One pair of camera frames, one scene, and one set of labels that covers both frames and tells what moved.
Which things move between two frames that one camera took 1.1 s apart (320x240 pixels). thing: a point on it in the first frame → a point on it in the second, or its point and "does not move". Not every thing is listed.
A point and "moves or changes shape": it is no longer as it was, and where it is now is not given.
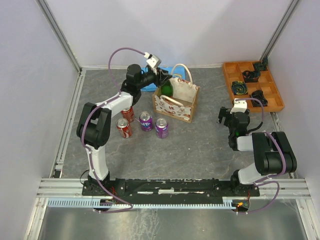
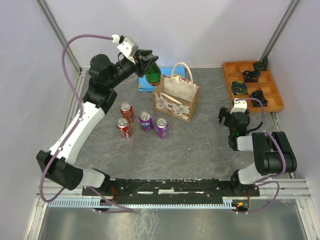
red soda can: [129, 114] does not move
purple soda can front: [146, 120] does not move
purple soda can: [162, 127] does not move
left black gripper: [162, 76] → [143, 61]
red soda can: [124, 127] does not move
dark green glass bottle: [167, 89] moves or changes shape
